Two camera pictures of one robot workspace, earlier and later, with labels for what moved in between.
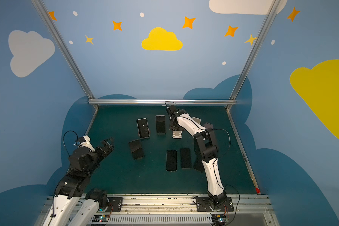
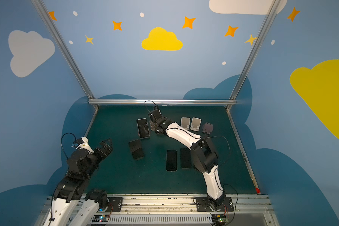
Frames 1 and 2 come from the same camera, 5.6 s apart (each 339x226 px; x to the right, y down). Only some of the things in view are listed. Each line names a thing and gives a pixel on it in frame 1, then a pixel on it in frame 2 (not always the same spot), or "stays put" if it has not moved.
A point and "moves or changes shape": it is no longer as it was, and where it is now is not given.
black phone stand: [185, 157] stays put
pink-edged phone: [160, 123] moves or changes shape
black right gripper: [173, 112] to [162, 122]
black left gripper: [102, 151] stays put
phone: [171, 160] stays put
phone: [143, 127] stays put
